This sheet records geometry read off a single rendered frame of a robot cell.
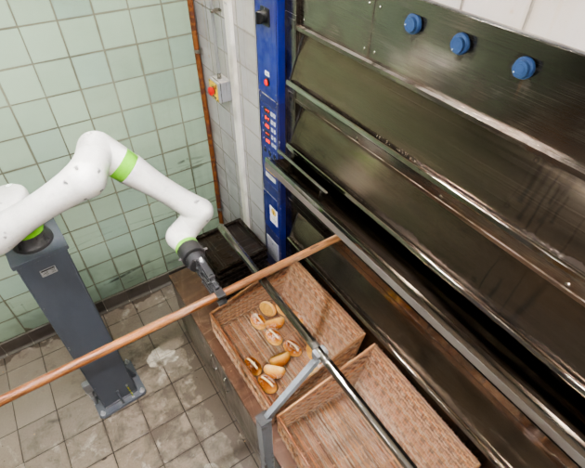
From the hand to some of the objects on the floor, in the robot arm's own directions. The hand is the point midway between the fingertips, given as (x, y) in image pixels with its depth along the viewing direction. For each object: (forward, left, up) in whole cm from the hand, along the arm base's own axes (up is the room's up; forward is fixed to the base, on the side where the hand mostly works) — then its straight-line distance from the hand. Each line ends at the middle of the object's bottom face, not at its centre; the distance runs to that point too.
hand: (218, 293), depth 151 cm
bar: (+28, +2, -120) cm, 123 cm away
